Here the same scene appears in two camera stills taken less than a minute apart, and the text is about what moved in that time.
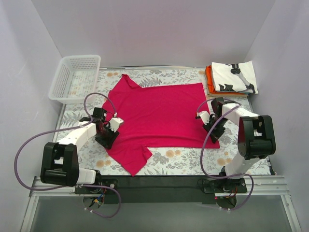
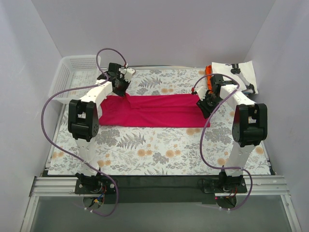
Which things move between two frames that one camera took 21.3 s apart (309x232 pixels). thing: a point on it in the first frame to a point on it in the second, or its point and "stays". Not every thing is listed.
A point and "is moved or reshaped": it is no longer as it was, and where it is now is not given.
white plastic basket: [76, 76] stays
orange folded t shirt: [210, 84] stays
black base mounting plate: [163, 189] stays
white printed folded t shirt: [236, 77] stays
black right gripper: [216, 130] to [205, 105]
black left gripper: [107, 137] to [120, 87]
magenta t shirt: [156, 117] is moved or reshaped
